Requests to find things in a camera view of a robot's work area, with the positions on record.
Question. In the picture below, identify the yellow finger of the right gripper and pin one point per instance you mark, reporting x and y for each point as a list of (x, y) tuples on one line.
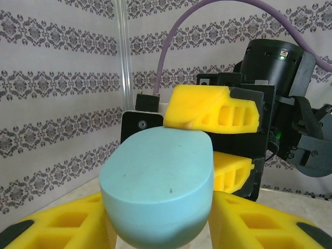
[(228, 171), (192, 106)]

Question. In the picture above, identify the light blue foam block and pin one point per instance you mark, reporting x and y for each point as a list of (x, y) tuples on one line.
[(155, 176)]

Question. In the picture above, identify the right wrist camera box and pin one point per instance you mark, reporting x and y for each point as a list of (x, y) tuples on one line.
[(135, 124)]

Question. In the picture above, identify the aluminium frame post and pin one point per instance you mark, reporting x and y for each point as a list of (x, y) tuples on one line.
[(124, 52)]

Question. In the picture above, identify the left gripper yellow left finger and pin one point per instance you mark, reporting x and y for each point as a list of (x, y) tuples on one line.
[(52, 228)]

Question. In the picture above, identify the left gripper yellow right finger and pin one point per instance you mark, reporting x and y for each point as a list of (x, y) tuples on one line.
[(259, 228)]

